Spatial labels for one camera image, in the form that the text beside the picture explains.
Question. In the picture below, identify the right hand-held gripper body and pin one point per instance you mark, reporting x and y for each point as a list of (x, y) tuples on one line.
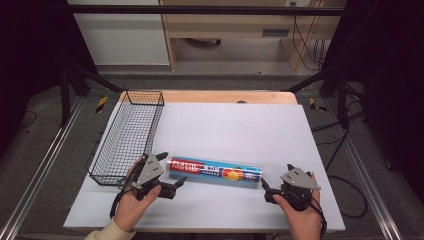
[(298, 180)]

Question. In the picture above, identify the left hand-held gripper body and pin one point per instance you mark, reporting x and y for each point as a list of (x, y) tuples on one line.
[(150, 170)]

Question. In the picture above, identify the blue plastic wrap roll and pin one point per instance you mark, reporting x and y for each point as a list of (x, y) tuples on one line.
[(213, 171)]

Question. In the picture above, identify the person's right hand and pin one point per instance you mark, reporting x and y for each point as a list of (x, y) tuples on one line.
[(305, 223)]

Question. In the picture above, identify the person's left hand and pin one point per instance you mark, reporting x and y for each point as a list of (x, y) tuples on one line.
[(131, 210)]

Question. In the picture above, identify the white table mat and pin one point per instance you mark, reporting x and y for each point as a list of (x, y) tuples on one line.
[(233, 133)]

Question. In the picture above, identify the yellow black floor tape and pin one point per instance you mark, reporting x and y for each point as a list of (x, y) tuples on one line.
[(315, 106), (101, 104)]

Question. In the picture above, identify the wooden table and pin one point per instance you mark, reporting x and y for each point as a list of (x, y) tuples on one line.
[(216, 96)]

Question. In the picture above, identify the black metal stand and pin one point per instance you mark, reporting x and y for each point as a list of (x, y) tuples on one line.
[(65, 96), (342, 100)]

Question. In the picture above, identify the white cabinet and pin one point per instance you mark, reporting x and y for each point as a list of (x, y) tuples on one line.
[(123, 36)]

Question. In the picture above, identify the black curtain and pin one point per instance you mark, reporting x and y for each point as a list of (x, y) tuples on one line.
[(30, 60), (390, 83)]

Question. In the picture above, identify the light wooden desk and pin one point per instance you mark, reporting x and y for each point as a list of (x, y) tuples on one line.
[(233, 23)]

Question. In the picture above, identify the aluminium floor rail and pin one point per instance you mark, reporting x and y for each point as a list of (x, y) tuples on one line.
[(366, 173), (43, 166)]

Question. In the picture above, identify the black frame crossbar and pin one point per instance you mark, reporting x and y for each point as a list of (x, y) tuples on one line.
[(200, 10)]

